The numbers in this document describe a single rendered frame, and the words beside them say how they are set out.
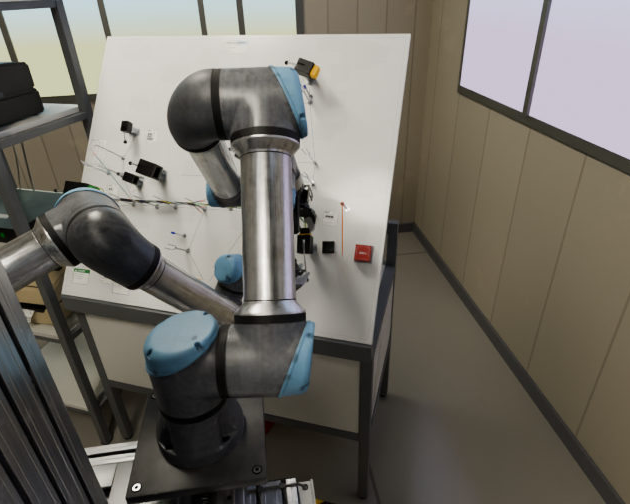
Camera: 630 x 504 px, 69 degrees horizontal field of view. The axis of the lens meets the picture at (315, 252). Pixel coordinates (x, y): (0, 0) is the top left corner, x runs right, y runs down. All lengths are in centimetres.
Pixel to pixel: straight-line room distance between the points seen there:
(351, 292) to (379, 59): 78
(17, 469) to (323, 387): 124
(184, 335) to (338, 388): 102
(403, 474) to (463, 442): 34
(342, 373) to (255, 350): 94
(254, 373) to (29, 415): 29
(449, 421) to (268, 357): 182
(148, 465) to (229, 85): 63
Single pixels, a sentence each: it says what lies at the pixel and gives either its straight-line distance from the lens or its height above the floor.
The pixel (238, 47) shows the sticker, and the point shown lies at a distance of 183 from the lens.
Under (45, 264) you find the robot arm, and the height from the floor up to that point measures 141.
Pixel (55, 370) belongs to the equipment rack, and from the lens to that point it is 266.
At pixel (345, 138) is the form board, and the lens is 156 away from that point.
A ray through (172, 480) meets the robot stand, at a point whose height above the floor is 116.
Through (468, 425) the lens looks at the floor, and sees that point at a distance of 245.
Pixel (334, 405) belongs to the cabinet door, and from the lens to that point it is 175.
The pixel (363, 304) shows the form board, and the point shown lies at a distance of 146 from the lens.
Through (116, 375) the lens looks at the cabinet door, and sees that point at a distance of 218.
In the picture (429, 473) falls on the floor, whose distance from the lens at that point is 226.
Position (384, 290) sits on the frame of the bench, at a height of 80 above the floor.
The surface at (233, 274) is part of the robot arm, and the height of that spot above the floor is 124.
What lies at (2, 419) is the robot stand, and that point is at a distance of 56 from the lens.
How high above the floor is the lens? 184
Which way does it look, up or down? 30 degrees down
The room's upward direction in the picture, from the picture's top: 2 degrees counter-clockwise
